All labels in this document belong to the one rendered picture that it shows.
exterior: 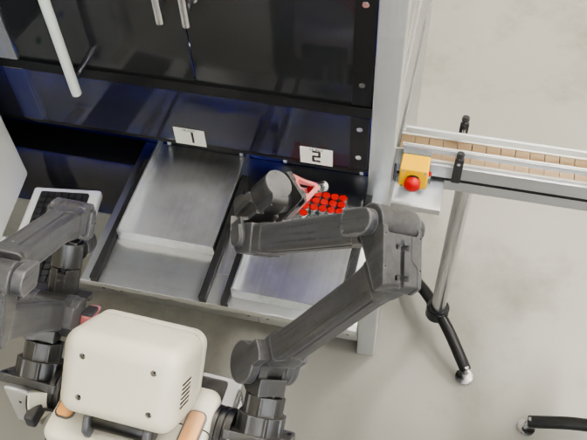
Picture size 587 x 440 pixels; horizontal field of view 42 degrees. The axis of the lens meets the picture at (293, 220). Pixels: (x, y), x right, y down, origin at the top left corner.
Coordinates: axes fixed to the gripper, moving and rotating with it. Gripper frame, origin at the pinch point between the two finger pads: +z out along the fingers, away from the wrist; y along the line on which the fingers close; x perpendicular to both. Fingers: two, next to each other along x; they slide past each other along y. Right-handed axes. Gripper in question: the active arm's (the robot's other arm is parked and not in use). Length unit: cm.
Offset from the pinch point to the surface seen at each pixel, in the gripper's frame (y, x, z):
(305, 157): 20.5, -17.7, 26.0
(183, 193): 49, -30, 8
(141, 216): 55, -29, -3
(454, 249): 38, 16, 80
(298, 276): 32.4, 7.9, 13.5
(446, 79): 72, -65, 195
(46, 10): 14, -64, -27
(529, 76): 52, -47, 222
